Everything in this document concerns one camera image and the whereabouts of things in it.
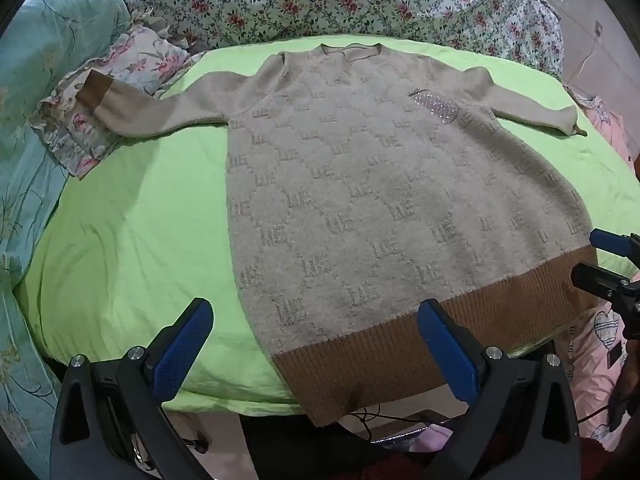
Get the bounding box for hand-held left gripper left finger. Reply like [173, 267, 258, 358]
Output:
[50, 297, 216, 480]

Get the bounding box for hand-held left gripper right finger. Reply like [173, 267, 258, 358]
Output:
[417, 299, 583, 480]

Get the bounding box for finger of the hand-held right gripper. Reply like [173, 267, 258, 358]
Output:
[590, 229, 640, 262]
[571, 262, 632, 307]

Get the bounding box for beige patterned knit sweater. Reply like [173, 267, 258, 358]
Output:
[75, 42, 601, 428]

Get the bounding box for pink printed cloth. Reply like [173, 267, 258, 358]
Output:
[567, 87, 640, 453]

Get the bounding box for light green bed sheet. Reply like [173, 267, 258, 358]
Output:
[15, 35, 640, 416]

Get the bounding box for ruffled floral pillow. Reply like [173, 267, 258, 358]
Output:
[32, 25, 201, 181]

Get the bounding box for teal floral blanket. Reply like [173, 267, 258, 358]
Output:
[0, 0, 136, 466]

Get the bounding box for red floral white quilt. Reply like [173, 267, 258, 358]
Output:
[122, 0, 566, 81]

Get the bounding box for black cable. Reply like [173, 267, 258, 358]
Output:
[350, 407, 431, 442]

